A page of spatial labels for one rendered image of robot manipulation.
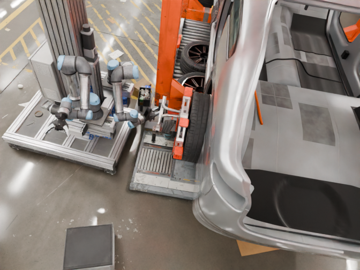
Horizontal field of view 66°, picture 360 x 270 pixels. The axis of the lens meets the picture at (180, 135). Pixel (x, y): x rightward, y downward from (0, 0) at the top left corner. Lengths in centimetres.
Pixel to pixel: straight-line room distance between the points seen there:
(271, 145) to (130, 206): 159
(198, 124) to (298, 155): 94
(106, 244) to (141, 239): 47
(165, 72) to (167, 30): 45
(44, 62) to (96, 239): 158
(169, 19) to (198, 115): 84
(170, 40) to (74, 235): 191
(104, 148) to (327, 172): 225
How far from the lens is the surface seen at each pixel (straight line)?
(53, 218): 317
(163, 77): 287
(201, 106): 236
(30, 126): 358
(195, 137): 230
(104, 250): 262
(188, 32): 485
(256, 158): 249
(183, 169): 307
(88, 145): 324
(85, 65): 227
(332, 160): 280
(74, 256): 265
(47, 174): 341
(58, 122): 216
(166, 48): 265
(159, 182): 313
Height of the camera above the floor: 287
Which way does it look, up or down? 53 degrees down
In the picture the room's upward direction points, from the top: 12 degrees clockwise
